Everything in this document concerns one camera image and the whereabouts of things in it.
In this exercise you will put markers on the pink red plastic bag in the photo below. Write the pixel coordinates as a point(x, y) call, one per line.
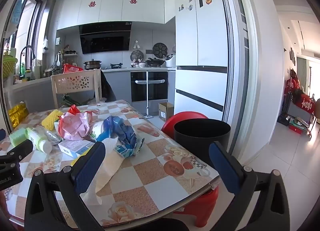
point(74, 125)

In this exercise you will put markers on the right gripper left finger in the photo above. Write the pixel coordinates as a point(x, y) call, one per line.
point(42, 211)

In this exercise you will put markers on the green sponge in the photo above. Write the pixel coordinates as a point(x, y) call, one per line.
point(17, 137)

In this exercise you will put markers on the black wok pan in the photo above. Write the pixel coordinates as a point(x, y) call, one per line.
point(154, 62)

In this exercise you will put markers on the red plastic stool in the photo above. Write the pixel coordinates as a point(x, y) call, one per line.
point(203, 206)

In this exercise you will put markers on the black range hood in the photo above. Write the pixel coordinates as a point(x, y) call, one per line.
point(105, 36)

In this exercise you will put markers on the black gas stove burner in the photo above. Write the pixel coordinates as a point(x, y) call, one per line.
point(116, 66)

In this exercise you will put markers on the blue plastic bag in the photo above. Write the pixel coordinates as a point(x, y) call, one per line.
point(128, 144)

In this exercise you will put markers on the green white lotion bottle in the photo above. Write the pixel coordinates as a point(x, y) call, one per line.
point(39, 140)

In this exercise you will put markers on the white refrigerator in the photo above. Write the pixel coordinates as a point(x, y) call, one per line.
point(201, 57)

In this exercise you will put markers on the small cardboard box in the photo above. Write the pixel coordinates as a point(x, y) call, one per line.
point(165, 110)

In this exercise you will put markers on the black kitchen faucet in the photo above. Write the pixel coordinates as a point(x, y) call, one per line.
point(27, 56)

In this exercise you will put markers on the green vegetables on chair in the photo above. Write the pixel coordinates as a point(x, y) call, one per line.
point(68, 101)

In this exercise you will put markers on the checkered floral tablecloth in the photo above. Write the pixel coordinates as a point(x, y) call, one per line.
point(159, 176)

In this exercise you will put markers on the red banner furniture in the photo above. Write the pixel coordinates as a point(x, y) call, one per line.
point(299, 98)

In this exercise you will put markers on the white upper cabinets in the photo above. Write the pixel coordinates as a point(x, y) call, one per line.
point(79, 12)

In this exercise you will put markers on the steel cooking pot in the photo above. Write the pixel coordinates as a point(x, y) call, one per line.
point(92, 64)

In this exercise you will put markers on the white blue medicine box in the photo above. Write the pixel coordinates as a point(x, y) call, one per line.
point(75, 148)

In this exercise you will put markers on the gold foil bag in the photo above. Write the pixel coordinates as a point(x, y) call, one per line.
point(18, 113)

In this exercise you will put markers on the green plastic basket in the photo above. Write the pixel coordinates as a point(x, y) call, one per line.
point(9, 65)

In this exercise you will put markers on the white paper towel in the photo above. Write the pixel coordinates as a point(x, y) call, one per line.
point(108, 168)

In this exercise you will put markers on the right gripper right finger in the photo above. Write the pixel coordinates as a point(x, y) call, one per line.
point(271, 210)

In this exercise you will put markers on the white stick mop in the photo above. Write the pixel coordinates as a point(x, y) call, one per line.
point(147, 116)

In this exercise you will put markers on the black built-in oven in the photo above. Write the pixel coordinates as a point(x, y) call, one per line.
point(158, 85)

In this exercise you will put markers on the yellow sponge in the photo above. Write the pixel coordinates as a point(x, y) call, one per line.
point(48, 122)

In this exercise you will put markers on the black trash bin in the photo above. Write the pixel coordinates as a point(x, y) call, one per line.
point(202, 136)

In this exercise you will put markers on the red plastic basket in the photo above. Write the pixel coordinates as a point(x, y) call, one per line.
point(68, 68)

